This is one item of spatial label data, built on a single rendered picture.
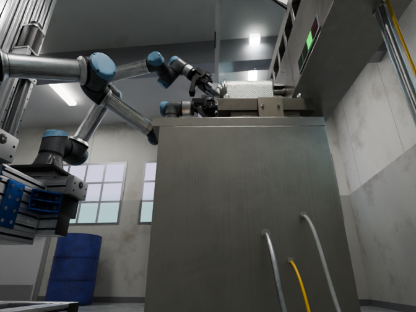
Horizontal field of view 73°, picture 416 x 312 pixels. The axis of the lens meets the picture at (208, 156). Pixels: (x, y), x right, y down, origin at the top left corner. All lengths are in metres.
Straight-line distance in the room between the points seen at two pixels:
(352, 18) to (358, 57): 0.21
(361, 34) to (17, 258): 5.67
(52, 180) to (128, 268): 3.62
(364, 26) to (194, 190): 0.83
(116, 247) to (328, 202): 4.37
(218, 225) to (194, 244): 0.10
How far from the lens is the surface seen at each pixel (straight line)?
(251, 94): 1.48
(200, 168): 1.00
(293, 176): 1.02
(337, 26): 1.17
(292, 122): 1.12
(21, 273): 5.82
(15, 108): 1.60
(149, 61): 1.55
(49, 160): 1.59
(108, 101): 1.41
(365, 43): 1.28
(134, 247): 4.98
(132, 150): 5.53
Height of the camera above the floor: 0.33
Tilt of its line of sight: 24 degrees up
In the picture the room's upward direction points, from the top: straight up
